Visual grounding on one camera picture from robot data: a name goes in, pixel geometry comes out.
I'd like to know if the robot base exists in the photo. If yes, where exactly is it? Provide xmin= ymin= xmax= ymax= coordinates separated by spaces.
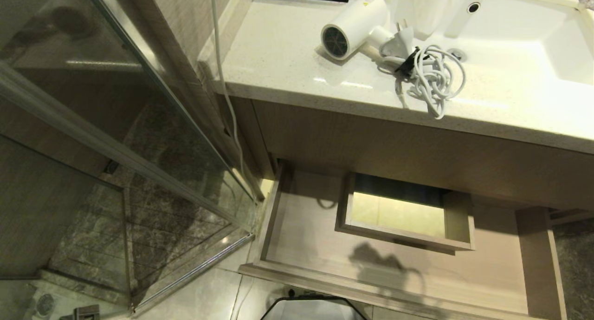
xmin=259 ymin=294 xmax=370 ymax=320

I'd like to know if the white hair dryer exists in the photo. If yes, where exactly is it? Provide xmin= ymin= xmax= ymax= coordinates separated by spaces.
xmin=320 ymin=0 xmax=403 ymax=61

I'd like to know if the wooden vanity drawer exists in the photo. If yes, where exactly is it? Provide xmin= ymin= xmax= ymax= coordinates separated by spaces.
xmin=239 ymin=160 xmax=568 ymax=320

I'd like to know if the wooden vanity cabinet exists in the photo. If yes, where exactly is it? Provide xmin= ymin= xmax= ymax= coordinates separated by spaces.
xmin=226 ymin=95 xmax=594 ymax=212

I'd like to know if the glass shower door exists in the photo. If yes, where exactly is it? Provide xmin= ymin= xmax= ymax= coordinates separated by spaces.
xmin=0 ymin=0 xmax=257 ymax=317

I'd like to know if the white towel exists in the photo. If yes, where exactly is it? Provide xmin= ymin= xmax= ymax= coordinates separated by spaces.
xmin=391 ymin=0 xmax=465 ymax=41

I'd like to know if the white sink basin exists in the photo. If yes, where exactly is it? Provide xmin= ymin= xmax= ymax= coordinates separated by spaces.
xmin=432 ymin=0 xmax=594 ymax=85

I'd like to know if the round floor drain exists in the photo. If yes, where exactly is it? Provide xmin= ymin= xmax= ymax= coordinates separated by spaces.
xmin=35 ymin=293 xmax=56 ymax=317

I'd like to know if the white coiled power cord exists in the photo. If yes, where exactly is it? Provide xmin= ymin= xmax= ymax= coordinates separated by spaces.
xmin=378 ymin=19 xmax=466 ymax=120

